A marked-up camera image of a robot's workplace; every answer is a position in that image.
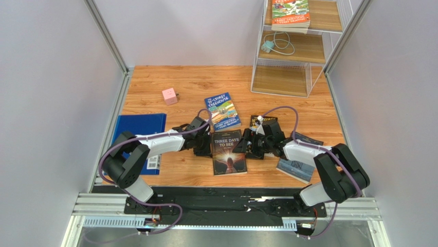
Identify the black 169-storey treehouse book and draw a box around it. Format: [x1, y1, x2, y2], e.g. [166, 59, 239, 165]
[249, 115, 278, 131]

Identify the three days to see book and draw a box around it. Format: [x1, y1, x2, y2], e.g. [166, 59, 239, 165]
[211, 130, 247, 176]

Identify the orange 78-storey treehouse book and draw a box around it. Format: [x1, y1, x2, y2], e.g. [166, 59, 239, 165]
[270, 0, 311, 34]

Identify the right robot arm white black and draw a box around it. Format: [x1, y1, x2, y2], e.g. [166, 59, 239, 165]
[233, 119, 370, 207]

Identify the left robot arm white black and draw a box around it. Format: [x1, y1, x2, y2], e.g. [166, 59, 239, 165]
[99, 116, 210, 203]

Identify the blue 91-storey treehouse book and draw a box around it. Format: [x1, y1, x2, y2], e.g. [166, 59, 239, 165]
[204, 92, 241, 132]

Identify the pink cube power adapter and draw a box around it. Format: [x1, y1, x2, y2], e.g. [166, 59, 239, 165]
[162, 88, 178, 105]

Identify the blue file folder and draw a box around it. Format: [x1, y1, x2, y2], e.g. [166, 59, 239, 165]
[104, 113, 167, 175]

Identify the nineteen eighty-four book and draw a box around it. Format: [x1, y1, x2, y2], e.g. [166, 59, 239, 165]
[276, 132, 324, 184]

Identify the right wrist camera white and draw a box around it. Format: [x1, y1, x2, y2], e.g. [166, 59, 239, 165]
[255, 115, 265, 135]

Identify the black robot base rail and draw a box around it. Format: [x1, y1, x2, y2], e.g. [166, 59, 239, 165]
[124, 187, 327, 227]

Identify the white wire wooden shelf rack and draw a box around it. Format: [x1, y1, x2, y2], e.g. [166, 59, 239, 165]
[250, 1, 354, 98]

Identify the light blue charger with cable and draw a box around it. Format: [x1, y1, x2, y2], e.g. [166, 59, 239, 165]
[260, 31, 296, 56]

